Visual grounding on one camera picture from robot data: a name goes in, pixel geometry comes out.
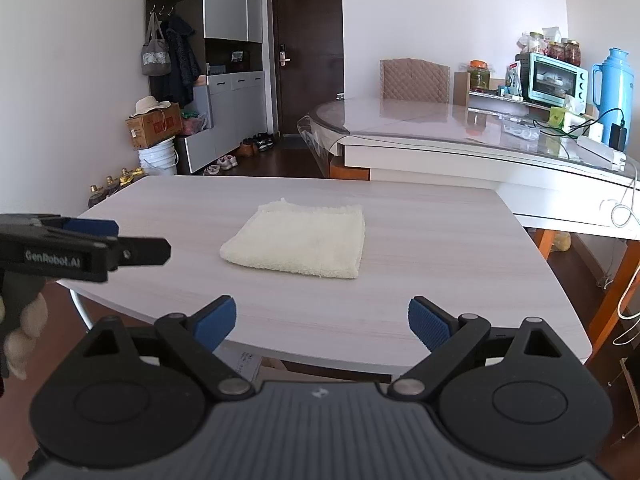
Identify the blue thermos flask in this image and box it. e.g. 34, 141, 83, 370
591, 48, 635, 123

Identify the green tissue box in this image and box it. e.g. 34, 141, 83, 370
549, 97, 586, 128

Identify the person's left hand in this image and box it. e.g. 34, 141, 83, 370
4, 294, 49, 382

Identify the white power strip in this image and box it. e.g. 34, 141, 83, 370
576, 135, 628, 170

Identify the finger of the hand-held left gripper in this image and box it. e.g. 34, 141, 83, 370
107, 237, 172, 274
39, 215, 120, 238

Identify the white plastic bucket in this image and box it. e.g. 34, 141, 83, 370
137, 137, 178, 177

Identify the teal toaster oven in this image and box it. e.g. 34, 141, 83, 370
515, 51, 589, 113

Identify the cream terry towel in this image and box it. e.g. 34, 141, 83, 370
220, 200, 366, 280

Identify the grey hanging handbag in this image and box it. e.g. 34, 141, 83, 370
141, 12, 172, 77

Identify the colourful clothes pile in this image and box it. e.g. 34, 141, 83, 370
180, 110, 208, 136

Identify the orange wooden stool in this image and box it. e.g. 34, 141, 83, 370
329, 156, 372, 181

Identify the grey hallway cabinet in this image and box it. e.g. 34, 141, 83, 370
144, 0, 266, 176

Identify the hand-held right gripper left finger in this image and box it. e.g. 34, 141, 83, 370
82, 294, 253, 401

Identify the clear plastic container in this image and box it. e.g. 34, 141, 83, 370
502, 117, 541, 140

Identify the blue white snack bag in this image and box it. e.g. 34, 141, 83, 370
505, 62, 525, 97

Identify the straw hat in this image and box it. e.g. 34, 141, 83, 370
132, 96, 172, 117

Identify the dark hanging coat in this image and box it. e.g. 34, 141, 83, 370
150, 14, 201, 108

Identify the red printed cardboard box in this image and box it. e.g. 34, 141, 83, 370
125, 103, 183, 151

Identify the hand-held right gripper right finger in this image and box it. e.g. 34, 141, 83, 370
387, 295, 571, 401

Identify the cluster of cooking oil bottles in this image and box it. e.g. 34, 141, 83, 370
87, 167, 146, 208

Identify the beige quilted chair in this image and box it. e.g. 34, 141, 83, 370
379, 58, 451, 106

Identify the white glass-topped dining table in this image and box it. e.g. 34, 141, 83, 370
297, 96, 640, 361

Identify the row of shoes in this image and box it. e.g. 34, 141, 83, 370
202, 132, 276, 177

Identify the dark brown door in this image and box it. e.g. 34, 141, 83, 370
270, 0, 346, 138

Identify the orange-lidded pickle jar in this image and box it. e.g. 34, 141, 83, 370
468, 60, 491, 92

